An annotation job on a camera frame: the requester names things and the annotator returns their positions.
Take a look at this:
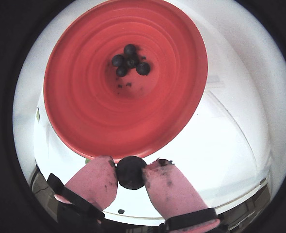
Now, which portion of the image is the red collapsible silicone cup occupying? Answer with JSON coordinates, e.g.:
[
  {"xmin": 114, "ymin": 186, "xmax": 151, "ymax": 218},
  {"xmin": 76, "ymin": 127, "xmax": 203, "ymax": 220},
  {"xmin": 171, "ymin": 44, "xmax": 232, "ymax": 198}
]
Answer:
[{"xmin": 43, "ymin": 0, "xmax": 208, "ymax": 161}]

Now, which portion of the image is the pink padded gripper finger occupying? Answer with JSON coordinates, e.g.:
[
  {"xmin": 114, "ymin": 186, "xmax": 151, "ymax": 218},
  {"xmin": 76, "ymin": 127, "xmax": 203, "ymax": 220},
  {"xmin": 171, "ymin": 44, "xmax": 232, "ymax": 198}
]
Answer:
[
  {"xmin": 47, "ymin": 156, "xmax": 119, "ymax": 233},
  {"xmin": 142, "ymin": 159, "xmax": 221, "ymax": 233}
]

